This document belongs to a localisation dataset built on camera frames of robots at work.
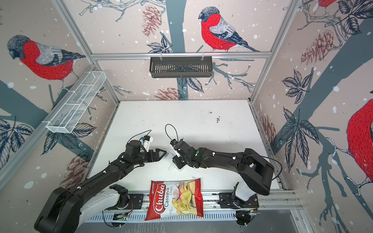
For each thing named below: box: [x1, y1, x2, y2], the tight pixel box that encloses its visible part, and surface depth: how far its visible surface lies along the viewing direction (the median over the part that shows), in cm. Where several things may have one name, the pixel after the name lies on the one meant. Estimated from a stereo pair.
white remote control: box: [163, 151, 176, 172], surface depth 89 cm
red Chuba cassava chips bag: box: [144, 178, 204, 221], surface depth 72 cm
